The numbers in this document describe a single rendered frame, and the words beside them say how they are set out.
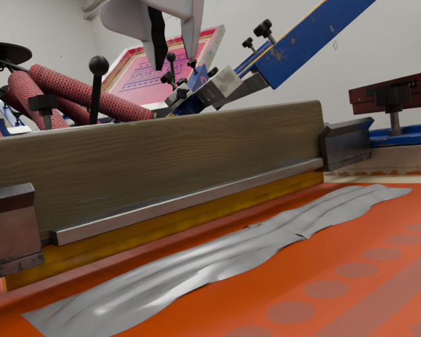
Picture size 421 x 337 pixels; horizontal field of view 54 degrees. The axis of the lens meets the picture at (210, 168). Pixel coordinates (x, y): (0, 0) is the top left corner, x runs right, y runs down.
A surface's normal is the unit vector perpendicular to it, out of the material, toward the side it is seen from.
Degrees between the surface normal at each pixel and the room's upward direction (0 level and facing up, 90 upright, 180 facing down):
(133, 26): 98
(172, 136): 90
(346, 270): 0
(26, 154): 90
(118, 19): 98
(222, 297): 0
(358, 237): 0
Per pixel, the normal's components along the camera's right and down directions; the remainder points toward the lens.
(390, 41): -0.75, 0.18
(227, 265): 0.26, -0.76
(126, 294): 0.25, -0.90
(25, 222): 0.64, -0.03
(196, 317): -0.15, -0.98
